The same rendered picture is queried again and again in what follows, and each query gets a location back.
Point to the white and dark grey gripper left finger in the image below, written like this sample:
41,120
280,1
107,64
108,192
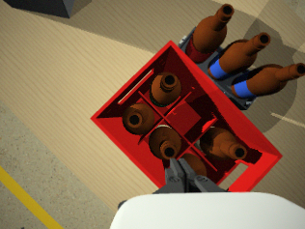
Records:
175,184

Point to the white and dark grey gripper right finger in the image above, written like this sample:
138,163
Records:
197,184

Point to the red bottle crate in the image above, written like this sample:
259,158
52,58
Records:
201,104

